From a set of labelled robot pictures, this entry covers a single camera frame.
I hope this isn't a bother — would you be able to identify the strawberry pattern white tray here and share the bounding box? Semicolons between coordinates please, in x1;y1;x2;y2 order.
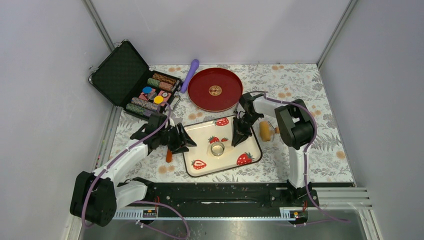
183;115;263;178

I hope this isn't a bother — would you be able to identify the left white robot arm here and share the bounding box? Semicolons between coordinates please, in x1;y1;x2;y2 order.
69;112;197;227

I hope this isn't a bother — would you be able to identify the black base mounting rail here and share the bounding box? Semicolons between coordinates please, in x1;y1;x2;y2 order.
117;181;355;219

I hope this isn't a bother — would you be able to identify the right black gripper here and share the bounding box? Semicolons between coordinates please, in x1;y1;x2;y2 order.
231;113;262;147

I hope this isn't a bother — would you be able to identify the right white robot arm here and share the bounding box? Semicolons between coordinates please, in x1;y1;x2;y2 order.
231;92;317;206

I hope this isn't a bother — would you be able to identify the metal spatula orange handle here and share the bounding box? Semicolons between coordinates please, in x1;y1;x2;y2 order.
165;149;173;163

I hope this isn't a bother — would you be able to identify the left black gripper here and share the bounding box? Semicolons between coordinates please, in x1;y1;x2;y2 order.
158;123;196;154

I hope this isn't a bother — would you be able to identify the yellow poker chip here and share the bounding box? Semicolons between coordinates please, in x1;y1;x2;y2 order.
153;95;164;105

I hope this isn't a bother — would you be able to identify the floral pattern table mat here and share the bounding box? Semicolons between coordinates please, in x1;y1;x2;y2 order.
126;64;354;183

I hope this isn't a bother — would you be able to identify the blue poker chip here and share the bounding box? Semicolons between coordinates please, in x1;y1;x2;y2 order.
142;86;153;95

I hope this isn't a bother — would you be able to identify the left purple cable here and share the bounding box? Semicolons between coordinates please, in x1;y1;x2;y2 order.
80;101;191;240

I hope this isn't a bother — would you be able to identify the round metal cutter ring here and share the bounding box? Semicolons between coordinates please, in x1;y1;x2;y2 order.
210;142;226;158

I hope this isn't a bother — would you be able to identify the black poker chip case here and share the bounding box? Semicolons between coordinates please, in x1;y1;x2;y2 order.
88;39;183;120

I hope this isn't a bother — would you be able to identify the purple silicone handle tool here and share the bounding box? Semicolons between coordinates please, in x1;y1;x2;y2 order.
180;59;200;94

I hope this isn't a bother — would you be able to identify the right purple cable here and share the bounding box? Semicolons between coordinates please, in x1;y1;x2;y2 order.
235;91;351;227

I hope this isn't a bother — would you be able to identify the wooden dough roller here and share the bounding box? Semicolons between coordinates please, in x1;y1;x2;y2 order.
259;121;280;142

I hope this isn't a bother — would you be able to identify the round red lacquer plate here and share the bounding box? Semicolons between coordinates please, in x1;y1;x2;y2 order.
187;67;244;113

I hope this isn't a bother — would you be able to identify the purple cable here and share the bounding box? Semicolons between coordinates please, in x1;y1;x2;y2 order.
235;91;351;227
80;101;191;240

